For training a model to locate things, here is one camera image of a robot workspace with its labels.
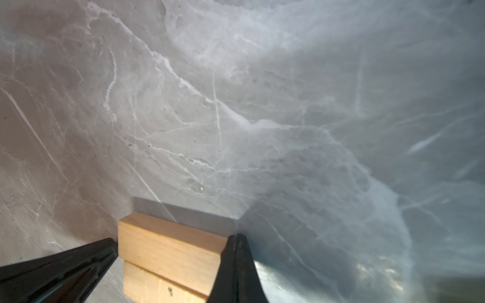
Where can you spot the natural wood block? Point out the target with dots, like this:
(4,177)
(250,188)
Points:
(140,285)
(184,255)

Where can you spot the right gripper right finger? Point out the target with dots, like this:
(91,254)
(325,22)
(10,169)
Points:
(237,280)

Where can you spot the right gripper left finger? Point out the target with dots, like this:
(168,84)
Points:
(69,276)

